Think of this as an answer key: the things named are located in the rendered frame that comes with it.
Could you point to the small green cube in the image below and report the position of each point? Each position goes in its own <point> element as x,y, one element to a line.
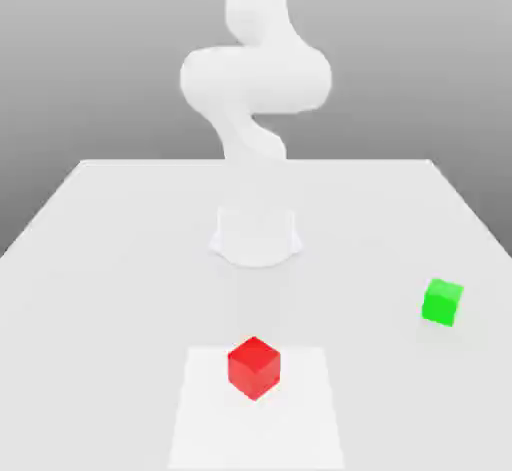
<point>442,303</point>

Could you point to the small red cube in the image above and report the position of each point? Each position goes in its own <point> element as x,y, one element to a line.
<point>253,367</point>

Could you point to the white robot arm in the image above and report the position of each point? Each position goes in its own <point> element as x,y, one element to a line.
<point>256,79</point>

